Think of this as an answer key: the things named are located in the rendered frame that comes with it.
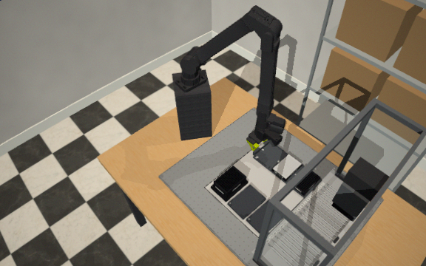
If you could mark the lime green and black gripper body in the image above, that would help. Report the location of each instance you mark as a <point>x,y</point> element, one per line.
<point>252,136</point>

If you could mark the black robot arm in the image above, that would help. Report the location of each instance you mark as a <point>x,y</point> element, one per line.
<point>268,28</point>

